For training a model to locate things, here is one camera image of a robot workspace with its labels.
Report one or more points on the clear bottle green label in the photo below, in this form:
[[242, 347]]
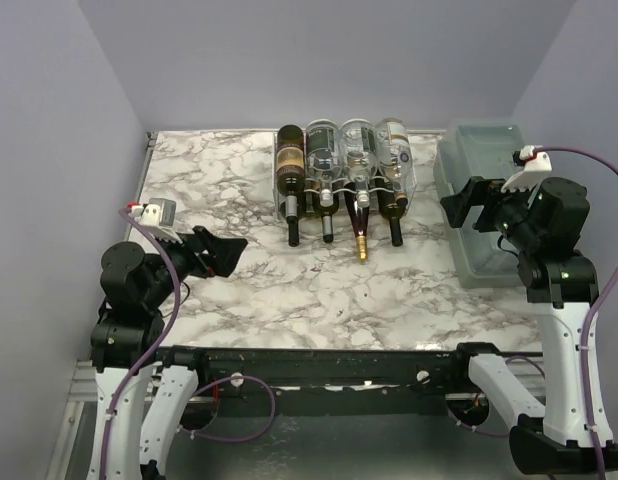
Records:
[[358, 144]]

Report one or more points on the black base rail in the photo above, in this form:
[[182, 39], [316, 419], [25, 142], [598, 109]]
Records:
[[333, 382]]

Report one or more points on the green bottle black neck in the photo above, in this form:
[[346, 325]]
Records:
[[293, 233]]

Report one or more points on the white wire wine rack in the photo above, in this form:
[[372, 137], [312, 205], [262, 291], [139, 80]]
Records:
[[419, 141]]

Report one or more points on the clear bottle dark label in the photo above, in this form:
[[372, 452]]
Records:
[[322, 142]]

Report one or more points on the clear bottle white label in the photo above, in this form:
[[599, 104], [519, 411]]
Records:
[[395, 157]]

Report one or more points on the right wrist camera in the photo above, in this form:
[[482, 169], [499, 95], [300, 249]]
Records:
[[535, 167]]

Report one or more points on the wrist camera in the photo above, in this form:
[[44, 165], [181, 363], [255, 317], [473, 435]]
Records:
[[535, 167], [157, 216]]

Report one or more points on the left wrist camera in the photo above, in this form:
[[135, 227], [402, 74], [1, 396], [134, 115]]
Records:
[[157, 216]]

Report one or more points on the translucent plastic storage box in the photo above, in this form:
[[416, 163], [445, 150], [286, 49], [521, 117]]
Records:
[[478, 148]]

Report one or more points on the dark green wine bottle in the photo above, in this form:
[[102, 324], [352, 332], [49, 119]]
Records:
[[290, 169]]

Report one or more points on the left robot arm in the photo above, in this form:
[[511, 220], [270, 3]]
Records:
[[130, 329]]

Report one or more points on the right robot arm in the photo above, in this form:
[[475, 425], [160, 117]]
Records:
[[568, 432]]

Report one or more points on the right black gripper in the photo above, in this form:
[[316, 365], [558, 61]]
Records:
[[487, 203]]

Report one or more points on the red wine bottle gold cap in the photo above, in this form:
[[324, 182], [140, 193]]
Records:
[[359, 220]]

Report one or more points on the aluminium frame rail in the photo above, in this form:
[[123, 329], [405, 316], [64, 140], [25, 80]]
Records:
[[89, 390]]

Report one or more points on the green bottle silver neck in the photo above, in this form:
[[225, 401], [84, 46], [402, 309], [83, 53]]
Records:
[[326, 214]]

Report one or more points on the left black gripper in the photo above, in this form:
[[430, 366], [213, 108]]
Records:
[[225, 250]]

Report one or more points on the green bottle right lower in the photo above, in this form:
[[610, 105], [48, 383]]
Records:
[[392, 208]]

